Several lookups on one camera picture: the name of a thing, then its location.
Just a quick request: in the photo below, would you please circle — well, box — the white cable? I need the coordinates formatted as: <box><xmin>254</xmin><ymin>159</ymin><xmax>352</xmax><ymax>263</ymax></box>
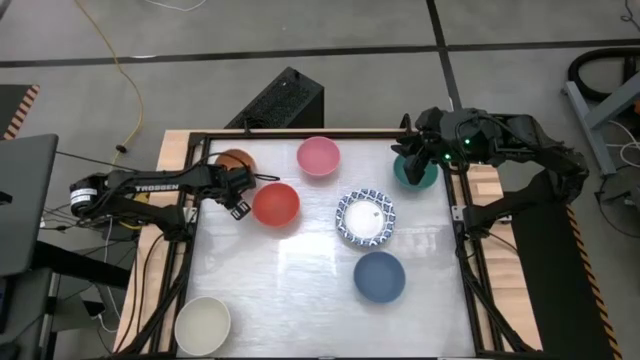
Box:
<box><xmin>143</xmin><ymin>0</ymin><xmax>209</xmax><ymax>13</ymax></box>

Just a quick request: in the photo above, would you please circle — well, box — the black perforated tower case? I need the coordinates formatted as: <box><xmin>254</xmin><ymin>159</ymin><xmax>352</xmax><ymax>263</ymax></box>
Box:
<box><xmin>224</xmin><ymin>66</ymin><xmax>325</xmax><ymax>130</ymax></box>

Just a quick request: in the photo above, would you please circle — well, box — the orange bowl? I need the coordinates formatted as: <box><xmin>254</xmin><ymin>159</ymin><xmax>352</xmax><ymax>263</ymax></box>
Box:
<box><xmin>214</xmin><ymin>148</ymin><xmax>257</xmax><ymax>174</ymax></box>

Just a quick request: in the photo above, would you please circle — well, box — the green bowl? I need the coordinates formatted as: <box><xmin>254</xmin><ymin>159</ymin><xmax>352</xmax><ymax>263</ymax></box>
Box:
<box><xmin>392</xmin><ymin>153</ymin><xmax>440</xmax><ymax>192</ymax></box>

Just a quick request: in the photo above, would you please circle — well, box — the blue bowl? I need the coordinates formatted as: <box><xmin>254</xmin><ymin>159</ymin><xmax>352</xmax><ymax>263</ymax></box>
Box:
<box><xmin>353</xmin><ymin>250</ymin><xmax>407</xmax><ymax>305</ymax></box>

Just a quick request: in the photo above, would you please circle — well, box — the black desk stand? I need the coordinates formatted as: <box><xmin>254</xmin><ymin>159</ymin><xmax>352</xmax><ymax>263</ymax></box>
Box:
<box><xmin>0</xmin><ymin>239</ymin><xmax>134</xmax><ymax>360</ymax></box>

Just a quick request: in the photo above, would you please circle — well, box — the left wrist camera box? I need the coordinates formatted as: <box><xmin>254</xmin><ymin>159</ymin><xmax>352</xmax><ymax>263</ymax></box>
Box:
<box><xmin>228</xmin><ymin>198</ymin><xmax>253</xmax><ymax>222</ymax></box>

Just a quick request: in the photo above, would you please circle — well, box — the small hazard-striped black mat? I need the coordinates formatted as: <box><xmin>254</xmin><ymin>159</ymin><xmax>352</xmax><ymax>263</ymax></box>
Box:
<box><xmin>0</xmin><ymin>83</ymin><xmax>40</xmax><ymax>142</ymax></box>

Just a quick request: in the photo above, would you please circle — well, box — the red bowl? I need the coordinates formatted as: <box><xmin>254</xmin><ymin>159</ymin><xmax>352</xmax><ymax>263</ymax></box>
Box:
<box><xmin>252</xmin><ymin>182</ymin><xmax>301</xmax><ymax>229</ymax></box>

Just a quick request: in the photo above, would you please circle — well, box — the yellow cable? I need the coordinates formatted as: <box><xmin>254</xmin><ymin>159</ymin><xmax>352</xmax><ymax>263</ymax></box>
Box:
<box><xmin>73</xmin><ymin>0</ymin><xmax>146</xmax><ymax>204</ymax></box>

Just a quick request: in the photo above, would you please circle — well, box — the black hose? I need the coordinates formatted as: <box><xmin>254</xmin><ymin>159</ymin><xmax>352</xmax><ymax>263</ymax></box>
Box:
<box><xmin>567</xmin><ymin>46</ymin><xmax>640</xmax><ymax>104</ymax></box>

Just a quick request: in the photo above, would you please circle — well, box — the black cable bundle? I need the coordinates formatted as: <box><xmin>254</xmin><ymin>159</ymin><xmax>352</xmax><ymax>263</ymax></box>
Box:
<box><xmin>457</xmin><ymin>239</ymin><xmax>534</xmax><ymax>354</ymax></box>
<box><xmin>117</xmin><ymin>234</ymin><xmax>194</xmax><ymax>354</ymax></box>

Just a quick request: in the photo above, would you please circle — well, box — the grey metal stand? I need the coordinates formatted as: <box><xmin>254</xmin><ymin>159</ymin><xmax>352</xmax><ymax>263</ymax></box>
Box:
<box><xmin>562</xmin><ymin>72</ymin><xmax>640</xmax><ymax>176</ymax></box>

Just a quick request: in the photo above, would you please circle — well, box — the cream bowl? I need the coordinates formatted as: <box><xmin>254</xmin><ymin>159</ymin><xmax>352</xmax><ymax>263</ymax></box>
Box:
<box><xmin>174</xmin><ymin>295</ymin><xmax>232</xmax><ymax>357</ymax></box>

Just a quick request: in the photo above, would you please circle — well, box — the black metal table frame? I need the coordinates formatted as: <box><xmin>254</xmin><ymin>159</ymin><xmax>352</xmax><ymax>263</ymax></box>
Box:
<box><xmin>149</xmin><ymin>129</ymin><xmax>506</xmax><ymax>360</ymax></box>

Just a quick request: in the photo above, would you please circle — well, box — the large hazard-striped black mat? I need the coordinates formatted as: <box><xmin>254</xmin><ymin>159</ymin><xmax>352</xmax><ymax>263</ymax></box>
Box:
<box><xmin>502</xmin><ymin>191</ymin><xmax>624</xmax><ymax>360</ymax></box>

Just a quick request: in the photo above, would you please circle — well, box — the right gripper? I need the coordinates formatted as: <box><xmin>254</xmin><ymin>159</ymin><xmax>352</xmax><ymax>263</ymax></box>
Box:
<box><xmin>391</xmin><ymin>106</ymin><xmax>471</xmax><ymax>166</ymax></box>

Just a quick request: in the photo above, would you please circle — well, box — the pink bowl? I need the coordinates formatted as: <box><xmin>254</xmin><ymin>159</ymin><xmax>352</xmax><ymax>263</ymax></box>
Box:
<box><xmin>296</xmin><ymin>135</ymin><xmax>342</xmax><ymax>178</ymax></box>

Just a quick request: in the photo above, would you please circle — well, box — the grey flat panel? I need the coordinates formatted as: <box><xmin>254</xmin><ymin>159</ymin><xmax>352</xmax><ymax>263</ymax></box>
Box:
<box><xmin>0</xmin><ymin>133</ymin><xmax>60</xmax><ymax>277</ymax></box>

